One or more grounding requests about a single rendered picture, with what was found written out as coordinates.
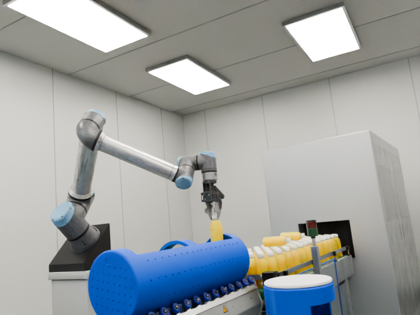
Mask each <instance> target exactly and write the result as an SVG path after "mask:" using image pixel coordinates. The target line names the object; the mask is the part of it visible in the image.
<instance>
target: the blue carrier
mask: <svg viewBox="0 0 420 315"><path fill-rule="evenodd" d="M177 244H180V245H183V246H184V247H177V248H173V247H174V246H175V245H177ZM172 248H173V249H172ZM249 264H250V258H249V252H248V249H247V247H246V245H245V244H244V243H243V241H242V240H241V239H239V238H238V237H237V236H235V235H233V234H228V233H224V234H223V240H221V241H214V242H211V238H209V239H208V240H207V242H206V243H202V244H196V243H195V242H192V241H190V240H187V239H182V240H177V241H170V242H168V243H166V244H165V245H164V246H163V247H162V248H161V249H160V250H159V251H155V252H148V253H144V254H136V253H135V252H133V251H131V250H129V249H124V248H121V249H112V250H108V251H104V252H103V253H101V254H100V255H99V256H98V257H97V258H96V259H95V261H94V262H93V264H92V266H91V269H90V272H89V278H88V293H89V298H90V302H91V305H92V307H93V309H94V311H95V313H96V314H97V315H146V314H147V313H148V312H154V313H157V312H159V310H160V309H161V308H162V307H165V308H170V307H171V305H172V304H173V303H177V304H181V303H182V301H183V300H184V299H187V300H189V301H190V300H192V298H193V296H198V297H200V296H202V293H208V294H209V293H211V290H212V289H215V290H219V288H220V287H221V286H223V287H225V288H226V287H227V285H228V284H234V282H235V281H239V282H240V281H241V279H244V277H245V276H246V274H247V273H248V270H249Z"/></svg>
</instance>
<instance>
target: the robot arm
mask: <svg viewBox="0 0 420 315"><path fill-rule="evenodd" d="M105 123H106V117H105V115H104V114H103V113H102V112H101V111H99V110H97V109H90V110H88V111H87V112H85V114H84V116H83V117H82V119H81V120H80V121H79V122H78V124H77V126H76V134H77V137H78V139H79V146H78V150H77V158H76V167H75V172H74V179H73V184H72V185H70V187H69V190H68V195H67V199H66V201H65V202H63V203H61V204H60V205H59V206H57V207H56V208H55V209H54V210H53V212H52V214H51V221H52V222H53V224H54V225H55V226H56V227H57V228H58V229H59V230H60V231H61V232H62V234H63V235H64V236H65V237H66V238H67V240H68V241H69V243H70V246H71V249H72V250H73V251H74V252H75V253H82V252H84V251H86V250H88V249H89V248H91V247H92V246H93V245H94V244H95V243H96V241H97V240H98V239H99V236H100V232H99V230H98V229H97V228H96V227H94V226H92V225H90V224H89V223H88V222H87V221H86V220H85V217H86V214H87V213H88V211H89V208H90V207H91V204H92V203H93V201H94V197H95V192H94V189H93V187H92V182H93V176H94V170H95V165H96V159H97V155H98V151H101V152H104V153H106V154H108V155H111V156H113V157H115V158H118V159H120V160H123V161H125V162H127V163H130V164H132V165H135V166H137V167H139V168H142V169H144V170H147V171H149V172H151V173H154V174H156V175H158V176H161V177H163V178H166V179H168V180H170V181H172V182H174V183H175V185H176V187H177V188H179V189H188V188H190V187H191V185H192V183H193V177H194V171H199V170H201V176H202V181H203V182H202V186H203V192H201V202H204V203H206V206H207V208H206V209H205V210H204V212H205V213H206V214H208V216H209V218H210V220H212V217H211V216H212V215H213V211H212V208H213V205H212V204H211V203H213V202H215V203H214V204H215V207H214V212H215V213H217V219H219V217H220V214H221V209H222V200H221V199H224V194H223V193H222V192H221V191H220V190H219V189H218V188H217V187H216V186H214V184H216V183H217V182H216V181H217V180H218V172H217V164H216V154H215V152H212V151H202V152H200V153H199V154H198V155H192V156H181V157H179V158H178V159H177V166H175V165H173V164H171V163H169V162H166V161H163V160H162V159H159V158H157V157H155V156H152V155H150V154H148V153H146V152H143V151H140V150H138V149H136V148H134V147H131V146H129V145H127V144H124V143H122V142H120V141H117V140H115V139H113V138H111V137H108V136H106V135H105V134H104V131H103V126H104V125H105ZM202 196H203V200H202Z"/></svg>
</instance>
